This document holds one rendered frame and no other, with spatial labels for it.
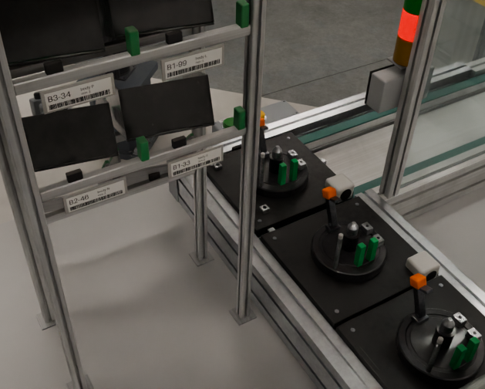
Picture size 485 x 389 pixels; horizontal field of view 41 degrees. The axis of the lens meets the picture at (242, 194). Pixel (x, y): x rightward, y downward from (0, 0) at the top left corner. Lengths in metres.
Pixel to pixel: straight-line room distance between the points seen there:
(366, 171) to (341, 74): 2.15
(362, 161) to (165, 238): 0.49
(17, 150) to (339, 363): 0.61
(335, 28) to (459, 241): 2.75
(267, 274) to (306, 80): 2.43
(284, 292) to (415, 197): 0.42
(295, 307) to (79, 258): 0.48
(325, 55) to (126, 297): 2.70
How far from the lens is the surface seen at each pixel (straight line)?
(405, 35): 1.20
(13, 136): 0.79
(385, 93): 1.23
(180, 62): 0.82
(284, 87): 3.48
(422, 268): 1.22
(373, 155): 1.57
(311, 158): 1.44
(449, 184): 1.52
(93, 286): 1.33
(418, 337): 1.12
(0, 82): 0.75
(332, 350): 1.11
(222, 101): 1.81
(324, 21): 4.17
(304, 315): 1.15
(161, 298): 1.30
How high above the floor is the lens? 1.86
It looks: 42 degrees down
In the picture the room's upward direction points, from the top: 2 degrees clockwise
